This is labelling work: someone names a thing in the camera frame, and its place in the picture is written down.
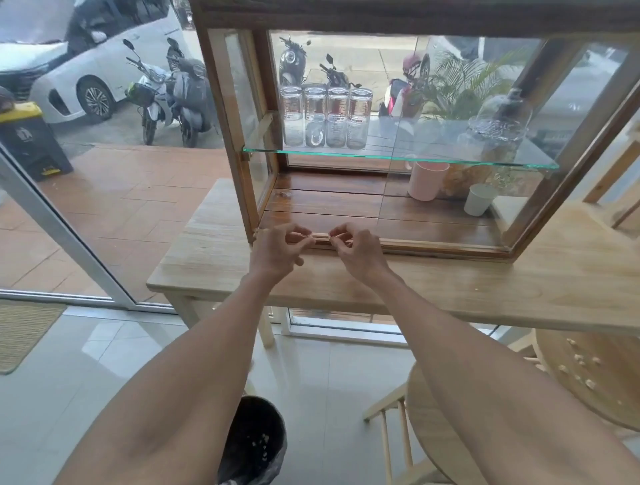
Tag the person's right hand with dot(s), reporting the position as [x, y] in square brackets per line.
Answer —
[362, 255]

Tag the person's left hand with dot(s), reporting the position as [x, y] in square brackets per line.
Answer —
[272, 252]

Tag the person's right fingers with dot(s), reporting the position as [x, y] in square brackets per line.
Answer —
[340, 232]

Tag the person's left fingers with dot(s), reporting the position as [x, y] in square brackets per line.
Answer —
[300, 232]

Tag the person's right forearm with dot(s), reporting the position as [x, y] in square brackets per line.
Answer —
[475, 379]

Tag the person's left forearm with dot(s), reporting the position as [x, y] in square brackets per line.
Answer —
[190, 379]

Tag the wooden glass display cabinet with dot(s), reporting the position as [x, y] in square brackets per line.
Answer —
[325, 200]

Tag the glass cabinet shelf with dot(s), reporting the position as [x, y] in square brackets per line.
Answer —
[350, 153]

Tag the pink cup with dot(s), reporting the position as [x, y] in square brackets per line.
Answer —
[427, 182]

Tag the clear glass jar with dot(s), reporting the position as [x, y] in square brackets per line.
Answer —
[315, 117]
[338, 120]
[291, 117]
[360, 120]

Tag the white cup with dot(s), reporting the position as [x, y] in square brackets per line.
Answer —
[479, 200]

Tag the red scooter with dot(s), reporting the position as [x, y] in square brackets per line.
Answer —
[397, 97]

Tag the black scooter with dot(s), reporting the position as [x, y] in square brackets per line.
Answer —
[292, 62]
[337, 77]

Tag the light wooden table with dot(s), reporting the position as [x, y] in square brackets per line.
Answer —
[500, 287]

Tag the grey scooter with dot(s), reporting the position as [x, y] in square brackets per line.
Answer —
[192, 95]

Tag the green palm plant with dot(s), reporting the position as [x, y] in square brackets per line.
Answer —
[460, 85]

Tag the glass dome cover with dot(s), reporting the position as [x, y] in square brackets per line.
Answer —
[500, 125]

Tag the white and black motorcycle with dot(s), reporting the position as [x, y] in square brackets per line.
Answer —
[150, 95]

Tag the black trash bin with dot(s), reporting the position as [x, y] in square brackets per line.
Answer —
[255, 444]

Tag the scattered pale crumbs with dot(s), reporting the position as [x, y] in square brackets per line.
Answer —
[580, 358]

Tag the light wooden chair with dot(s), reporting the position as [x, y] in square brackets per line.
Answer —
[615, 180]

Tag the black bin with yellow lid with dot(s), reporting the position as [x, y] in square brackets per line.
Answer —
[30, 140]

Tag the white car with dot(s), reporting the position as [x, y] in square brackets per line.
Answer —
[75, 55]

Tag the woven door mat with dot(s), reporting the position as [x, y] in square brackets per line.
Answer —
[22, 332]

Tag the round wooden stool with crumbs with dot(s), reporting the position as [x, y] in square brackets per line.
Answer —
[610, 394]

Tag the white sliding door frame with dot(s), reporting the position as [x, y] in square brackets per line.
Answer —
[65, 235]

